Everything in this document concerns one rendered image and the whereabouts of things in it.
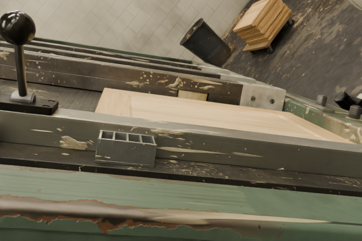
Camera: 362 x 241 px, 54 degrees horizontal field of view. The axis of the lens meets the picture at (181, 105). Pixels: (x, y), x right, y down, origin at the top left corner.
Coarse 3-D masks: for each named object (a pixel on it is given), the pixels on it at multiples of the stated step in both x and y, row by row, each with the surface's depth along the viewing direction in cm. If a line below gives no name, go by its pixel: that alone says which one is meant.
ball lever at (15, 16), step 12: (12, 12) 38; (24, 12) 39; (0, 24) 37; (12, 24) 37; (24, 24) 38; (12, 36) 37; (24, 36) 38; (24, 60) 42; (24, 72) 42; (24, 84) 43; (12, 96) 44; (24, 96) 45
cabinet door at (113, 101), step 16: (112, 96) 76; (128, 96) 79; (144, 96) 82; (160, 96) 86; (112, 112) 61; (128, 112) 63; (144, 112) 66; (160, 112) 69; (176, 112) 71; (192, 112) 74; (208, 112) 77; (224, 112) 80; (240, 112) 83; (256, 112) 87; (272, 112) 89; (288, 112) 94; (240, 128) 66; (256, 128) 69; (272, 128) 71; (288, 128) 74; (304, 128) 75; (320, 128) 78
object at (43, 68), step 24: (0, 48) 85; (0, 72) 85; (48, 72) 87; (72, 72) 88; (96, 72) 89; (120, 72) 90; (144, 72) 91; (168, 72) 95; (216, 96) 95; (240, 96) 96; (264, 96) 97
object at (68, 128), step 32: (0, 128) 43; (32, 128) 44; (64, 128) 44; (96, 128) 45; (128, 128) 46; (160, 128) 46; (192, 128) 49; (224, 128) 53; (192, 160) 48; (224, 160) 49; (256, 160) 49; (288, 160) 50; (320, 160) 51; (352, 160) 52
